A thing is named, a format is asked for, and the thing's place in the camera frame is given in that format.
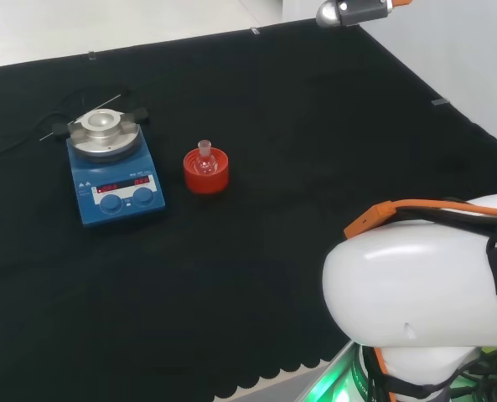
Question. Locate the clear glass round-bottom flask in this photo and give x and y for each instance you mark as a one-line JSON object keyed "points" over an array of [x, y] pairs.
{"points": [[205, 163]]}

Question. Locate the red round flask stand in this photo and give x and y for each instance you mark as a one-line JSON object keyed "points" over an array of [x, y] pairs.
{"points": [[206, 185]]}

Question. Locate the black bench cloth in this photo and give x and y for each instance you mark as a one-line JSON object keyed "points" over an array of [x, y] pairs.
{"points": [[273, 125]]}

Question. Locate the blue heater with steel top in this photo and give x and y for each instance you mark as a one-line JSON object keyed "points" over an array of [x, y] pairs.
{"points": [[118, 205]]}

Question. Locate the thin steel probe rod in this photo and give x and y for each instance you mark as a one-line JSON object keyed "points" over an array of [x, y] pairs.
{"points": [[105, 101]]}

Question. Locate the grey metal base plate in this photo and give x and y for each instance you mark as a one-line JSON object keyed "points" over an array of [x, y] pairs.
{"points": [[298, 385]]}

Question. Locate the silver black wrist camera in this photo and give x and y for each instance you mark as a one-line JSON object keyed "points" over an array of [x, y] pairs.
{"points": [[357, 12]]}

